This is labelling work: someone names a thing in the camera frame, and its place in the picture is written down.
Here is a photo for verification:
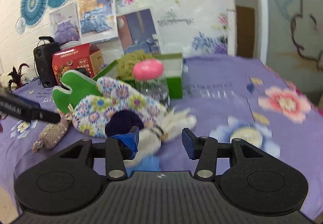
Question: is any white knitted cloth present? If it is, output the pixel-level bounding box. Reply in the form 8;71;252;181
124;109;197;168

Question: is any green oven mitt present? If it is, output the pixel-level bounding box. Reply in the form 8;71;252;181
52;70;102;114

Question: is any blue paper fan decoration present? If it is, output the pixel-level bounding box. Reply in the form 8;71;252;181
20;0;48;26

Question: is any purple floral tablecloth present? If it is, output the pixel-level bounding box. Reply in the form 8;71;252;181
1;56;322;219

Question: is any green open box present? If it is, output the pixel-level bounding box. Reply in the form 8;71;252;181
93;53;183;99

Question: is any olive green fluffy loofah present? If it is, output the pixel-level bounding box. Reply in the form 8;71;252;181
117;49;154;80

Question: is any clear jar pink lid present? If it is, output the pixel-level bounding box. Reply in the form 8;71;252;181
132;59;170;109

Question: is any black portable speaker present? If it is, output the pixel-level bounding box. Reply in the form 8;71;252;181
33;36;60;88

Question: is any dark red feather plant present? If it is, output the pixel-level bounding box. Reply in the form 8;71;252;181
7;63;29;92

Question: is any red cardboard snack box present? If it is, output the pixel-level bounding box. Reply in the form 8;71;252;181
52;43;104;85

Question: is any bedding poster on wall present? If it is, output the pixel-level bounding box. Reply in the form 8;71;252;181
117;8;160;54

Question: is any beige knitted plush toy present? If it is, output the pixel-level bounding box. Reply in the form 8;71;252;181
32;111;72;154

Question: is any floral patterned oven mitt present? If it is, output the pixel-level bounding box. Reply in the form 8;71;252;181
72;76;167;138

